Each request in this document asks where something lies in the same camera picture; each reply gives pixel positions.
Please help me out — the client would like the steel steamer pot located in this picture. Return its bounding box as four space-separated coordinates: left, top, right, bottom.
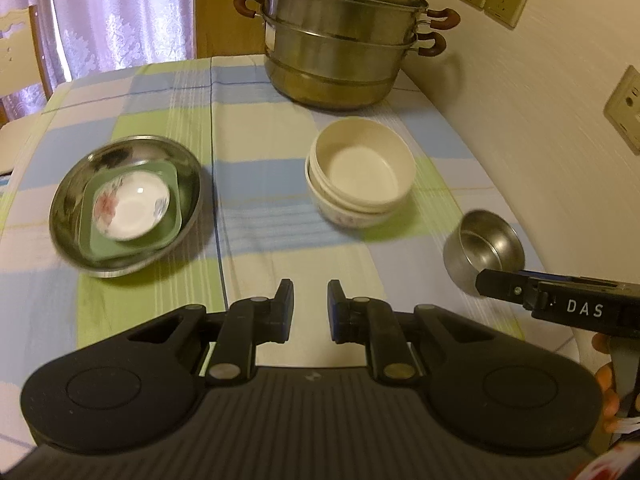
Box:
235 0 461 111

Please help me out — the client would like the beige wall socket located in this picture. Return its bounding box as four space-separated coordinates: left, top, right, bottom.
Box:
603 65 640 156

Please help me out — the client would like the checked pastel tablecloth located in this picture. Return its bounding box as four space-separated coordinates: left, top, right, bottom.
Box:
0 52 576 461

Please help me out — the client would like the wooden door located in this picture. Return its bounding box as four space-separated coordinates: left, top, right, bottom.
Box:
192 0 468 61

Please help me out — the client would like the purple lace curtain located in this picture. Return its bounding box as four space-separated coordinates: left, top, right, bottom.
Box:
0 0 198 107

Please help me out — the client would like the small floral white plate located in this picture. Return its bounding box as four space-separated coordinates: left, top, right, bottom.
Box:
91 170 171 242

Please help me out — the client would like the white floral porcelain bowl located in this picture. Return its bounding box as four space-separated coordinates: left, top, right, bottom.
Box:
305 157 413 229

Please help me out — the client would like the wide stainless steel basin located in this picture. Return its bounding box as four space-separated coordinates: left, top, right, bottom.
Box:
48 135 203 279

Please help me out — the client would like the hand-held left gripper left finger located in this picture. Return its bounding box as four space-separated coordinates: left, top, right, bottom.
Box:
127 278 296 387

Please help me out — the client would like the cream plastic bowl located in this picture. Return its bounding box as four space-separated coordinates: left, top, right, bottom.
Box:
308 117 416 213

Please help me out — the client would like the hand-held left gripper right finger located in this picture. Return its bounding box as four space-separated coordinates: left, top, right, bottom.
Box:
326 280 502 387

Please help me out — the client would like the red and white cloth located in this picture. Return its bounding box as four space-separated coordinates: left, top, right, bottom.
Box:
570 430 640 480

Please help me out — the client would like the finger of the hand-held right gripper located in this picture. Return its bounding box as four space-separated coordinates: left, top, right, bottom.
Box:
520 270 622 292
475 268 552 312

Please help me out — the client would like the small steel bowl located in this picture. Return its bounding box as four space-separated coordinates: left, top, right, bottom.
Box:
443 210 526 297

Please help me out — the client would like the green square plate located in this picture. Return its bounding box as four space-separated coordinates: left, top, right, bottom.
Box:
78 159 182 262

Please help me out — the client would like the wooden chair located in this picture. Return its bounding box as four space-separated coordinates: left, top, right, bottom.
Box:
0 5 53 177

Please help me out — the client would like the person's right hand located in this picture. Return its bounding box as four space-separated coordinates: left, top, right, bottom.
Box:
592 334 623 434

